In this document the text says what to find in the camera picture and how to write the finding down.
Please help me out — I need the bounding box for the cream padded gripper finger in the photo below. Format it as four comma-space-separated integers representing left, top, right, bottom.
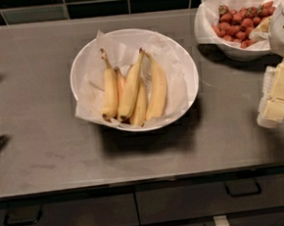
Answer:
257, 59, 284, 128
249, 17, 271, 42

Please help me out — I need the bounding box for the white rounded gripper body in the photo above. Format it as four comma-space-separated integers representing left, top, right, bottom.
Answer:
268, 0, 284, 58

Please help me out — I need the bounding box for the long yellow banana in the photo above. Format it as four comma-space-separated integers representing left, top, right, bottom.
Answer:
118, 48, 145, 121

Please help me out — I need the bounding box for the white strawberry bowl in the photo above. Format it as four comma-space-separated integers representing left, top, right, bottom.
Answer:
194, 3, 271, 62

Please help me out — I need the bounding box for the rightmost yellow banana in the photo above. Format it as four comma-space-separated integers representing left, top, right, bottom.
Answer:
146, 53, 167, 120

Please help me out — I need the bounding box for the white banana bowl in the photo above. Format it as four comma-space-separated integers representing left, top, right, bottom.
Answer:
66, 23, 203, 138

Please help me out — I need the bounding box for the white paper liner in banana bowl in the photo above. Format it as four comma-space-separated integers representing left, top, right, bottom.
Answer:
68, 23, 192, 135

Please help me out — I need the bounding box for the lower middle yellow banana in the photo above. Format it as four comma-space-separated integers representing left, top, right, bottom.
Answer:
129, 79, 148, 127

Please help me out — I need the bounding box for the small orange-tinted banana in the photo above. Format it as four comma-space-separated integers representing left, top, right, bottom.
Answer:
115, 67, 125, 98

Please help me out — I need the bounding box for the leftmost yellow banana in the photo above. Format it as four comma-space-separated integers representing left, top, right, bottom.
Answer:
100, 48, 118, 120

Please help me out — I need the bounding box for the pile of red strawberries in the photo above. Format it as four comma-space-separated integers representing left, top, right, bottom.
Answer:
213, 1, 275, 49

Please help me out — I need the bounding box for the white paper liner under strawberries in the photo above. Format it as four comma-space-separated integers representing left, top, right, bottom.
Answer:
194, 0, 284, 54

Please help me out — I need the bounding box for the right grey drawer front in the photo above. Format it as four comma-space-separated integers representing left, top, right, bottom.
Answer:
136, 173, 284, 225

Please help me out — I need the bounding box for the grey drawer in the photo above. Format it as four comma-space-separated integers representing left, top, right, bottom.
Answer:
0, 195, 139, 226
136, 173, 284, 225

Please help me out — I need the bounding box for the left grey drawer front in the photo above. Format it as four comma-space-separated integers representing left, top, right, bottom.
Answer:
0, 195, 139, 226

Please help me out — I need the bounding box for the black right drawer handle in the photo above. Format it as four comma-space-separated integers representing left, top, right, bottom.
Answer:
224, 179, 262, 198

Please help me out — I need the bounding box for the black drawer handle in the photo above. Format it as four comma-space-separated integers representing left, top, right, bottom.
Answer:
224, 179, 262, 198
3, 206, 42, 226

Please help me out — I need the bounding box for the black left drawer handle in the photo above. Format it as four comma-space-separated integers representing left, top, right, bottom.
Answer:
3, 206, 42, 226

